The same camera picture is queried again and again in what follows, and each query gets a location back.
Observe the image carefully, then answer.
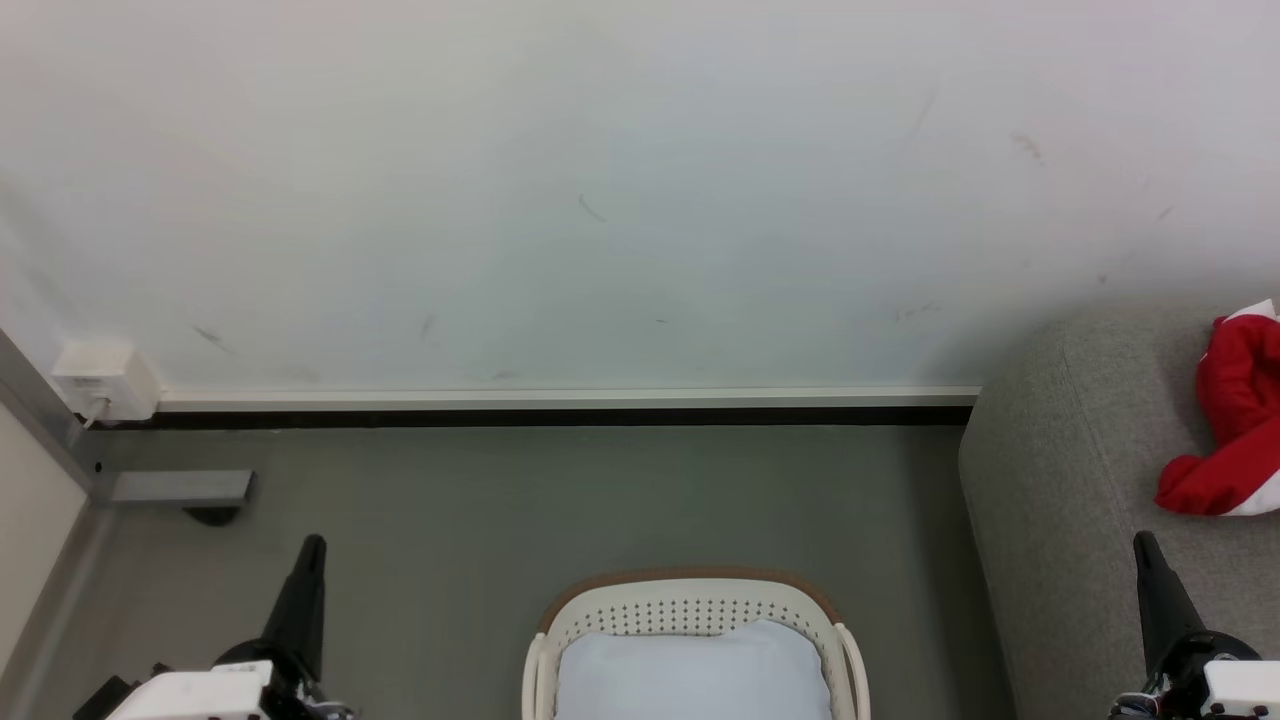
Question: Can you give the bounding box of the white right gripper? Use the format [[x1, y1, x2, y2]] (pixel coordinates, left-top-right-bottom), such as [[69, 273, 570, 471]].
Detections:
[[1110, 531, 1280, 720]]

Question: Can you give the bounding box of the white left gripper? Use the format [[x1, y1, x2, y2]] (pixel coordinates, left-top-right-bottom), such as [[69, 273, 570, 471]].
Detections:
[[75, 534, 353, 720]]

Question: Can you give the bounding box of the red and white garment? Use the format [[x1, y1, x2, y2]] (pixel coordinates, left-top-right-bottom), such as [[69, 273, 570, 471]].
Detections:
[[1155, 299, 1280, 518]]

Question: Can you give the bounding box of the white plastic laundry basket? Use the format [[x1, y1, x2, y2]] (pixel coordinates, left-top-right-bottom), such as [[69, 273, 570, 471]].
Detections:
[[522, 568, 871, 720]]

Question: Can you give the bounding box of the grey fabric sofa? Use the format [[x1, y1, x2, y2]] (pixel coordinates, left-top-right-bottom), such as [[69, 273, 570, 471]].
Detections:
[[958, 305, 1280, 720]]

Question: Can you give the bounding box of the beige panel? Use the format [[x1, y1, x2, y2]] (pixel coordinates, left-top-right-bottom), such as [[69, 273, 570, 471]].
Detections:
[[0, 405, 88, 681]]

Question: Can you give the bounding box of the white and black baseboard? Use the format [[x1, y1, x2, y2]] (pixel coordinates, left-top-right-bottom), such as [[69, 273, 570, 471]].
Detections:
[[158, 387, 982, 430]]

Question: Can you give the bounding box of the light blue cloth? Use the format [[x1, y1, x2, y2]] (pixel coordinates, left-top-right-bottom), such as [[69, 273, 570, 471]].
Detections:
[[555, 619, 834, 720]]

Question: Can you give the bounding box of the grey metal foot bracket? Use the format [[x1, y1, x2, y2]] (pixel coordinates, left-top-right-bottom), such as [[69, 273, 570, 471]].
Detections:
[[108, 470, 258, 527]]

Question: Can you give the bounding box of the white wall box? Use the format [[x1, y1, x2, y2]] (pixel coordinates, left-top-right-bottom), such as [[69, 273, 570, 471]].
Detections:
[[50, 341, 162, 425]]

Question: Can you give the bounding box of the grey metal panel frame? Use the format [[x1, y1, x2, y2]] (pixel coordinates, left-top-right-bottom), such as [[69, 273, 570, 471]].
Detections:
[[0, 330, 113, 720]]

